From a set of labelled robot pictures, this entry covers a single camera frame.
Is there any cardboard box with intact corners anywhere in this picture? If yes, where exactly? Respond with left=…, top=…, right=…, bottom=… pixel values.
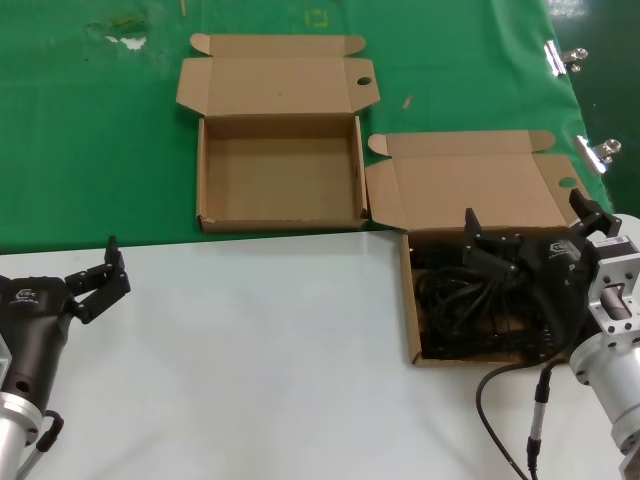
left=364, top=129, right=594, bottom=369

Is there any cardboard box with torn corner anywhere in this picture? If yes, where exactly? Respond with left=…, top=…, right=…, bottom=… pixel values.
left=175, top=32, right=381, bottom=235

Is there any silver binder clip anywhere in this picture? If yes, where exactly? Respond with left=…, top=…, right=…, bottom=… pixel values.
left=543, top=40, right=590, bottom=77
left=573, top=134, right=624, bottom=175

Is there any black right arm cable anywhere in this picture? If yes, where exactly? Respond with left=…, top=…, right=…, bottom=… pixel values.
left=476, top=360, right=571, bottom=480

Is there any green table cloth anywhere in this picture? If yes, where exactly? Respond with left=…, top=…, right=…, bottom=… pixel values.
left=0, top=0, right=617, bottom=255

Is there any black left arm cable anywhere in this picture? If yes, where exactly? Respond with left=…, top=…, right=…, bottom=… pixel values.
left=13, top=409, right=65, bottom=480

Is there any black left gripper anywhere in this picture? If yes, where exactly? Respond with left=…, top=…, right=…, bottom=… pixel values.
left=0, top=235, right=133, bottom=409

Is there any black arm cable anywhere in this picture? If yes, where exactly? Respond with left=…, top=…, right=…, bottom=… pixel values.
left=13, top=409, right=65, bottom=480
left=476, top=360, right=571, bottom=480

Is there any cable with silver connector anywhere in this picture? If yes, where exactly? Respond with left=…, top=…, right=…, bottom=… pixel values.
left=525, top=359, right=569, bottom=480

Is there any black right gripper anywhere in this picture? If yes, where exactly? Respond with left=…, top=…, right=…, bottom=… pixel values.
left=462, top=187, right=624, bottom=362

